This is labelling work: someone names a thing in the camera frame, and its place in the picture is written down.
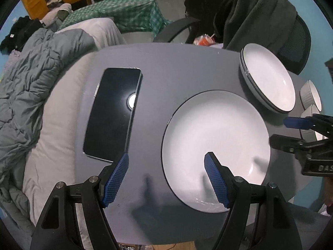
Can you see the large white plate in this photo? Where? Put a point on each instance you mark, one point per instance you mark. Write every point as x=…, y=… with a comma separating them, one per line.
x=216, y=127

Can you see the beige clothes pile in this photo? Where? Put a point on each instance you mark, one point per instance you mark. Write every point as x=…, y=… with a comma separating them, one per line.
x=56, y=13

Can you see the black office chair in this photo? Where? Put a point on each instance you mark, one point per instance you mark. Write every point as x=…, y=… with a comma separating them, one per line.
x=296, y=44

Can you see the black smartphone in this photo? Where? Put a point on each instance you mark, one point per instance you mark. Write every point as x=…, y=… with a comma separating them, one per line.
x=111, y=109

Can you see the orange plastic bag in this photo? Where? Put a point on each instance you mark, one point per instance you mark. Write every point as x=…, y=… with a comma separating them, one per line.
x=204, y=41

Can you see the dark grey fleece blanket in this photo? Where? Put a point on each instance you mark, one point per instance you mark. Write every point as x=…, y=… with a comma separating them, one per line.
x=247, y=13

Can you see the white ribbed bowl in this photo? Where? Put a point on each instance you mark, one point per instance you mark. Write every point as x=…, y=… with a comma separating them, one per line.
x=308, y=93
x=311, y=110

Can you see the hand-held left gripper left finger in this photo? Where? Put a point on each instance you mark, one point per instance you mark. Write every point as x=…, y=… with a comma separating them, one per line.
x=117, y=179

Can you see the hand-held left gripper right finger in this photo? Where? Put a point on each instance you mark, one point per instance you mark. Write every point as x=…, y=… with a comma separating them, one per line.
x=216, y=179

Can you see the black clothes pile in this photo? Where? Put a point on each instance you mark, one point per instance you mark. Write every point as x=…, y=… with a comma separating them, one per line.
x=23, y=28

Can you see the grey comforter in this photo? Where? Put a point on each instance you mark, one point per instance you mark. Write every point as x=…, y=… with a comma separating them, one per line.
x=31, y=83

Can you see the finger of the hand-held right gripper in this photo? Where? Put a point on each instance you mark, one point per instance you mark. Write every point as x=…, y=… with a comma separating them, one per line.
x=296, y=123
x=283, y=142

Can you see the light grey bed sheet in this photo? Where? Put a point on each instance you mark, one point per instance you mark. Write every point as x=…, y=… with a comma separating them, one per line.
x=57, y=140

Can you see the white deep plate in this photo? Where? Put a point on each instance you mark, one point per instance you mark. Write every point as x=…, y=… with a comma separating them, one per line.
x=244, y=74
x=268, y=75

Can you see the green checkered cloth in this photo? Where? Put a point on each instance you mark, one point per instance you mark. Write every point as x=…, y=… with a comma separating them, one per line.
x=124, y=7

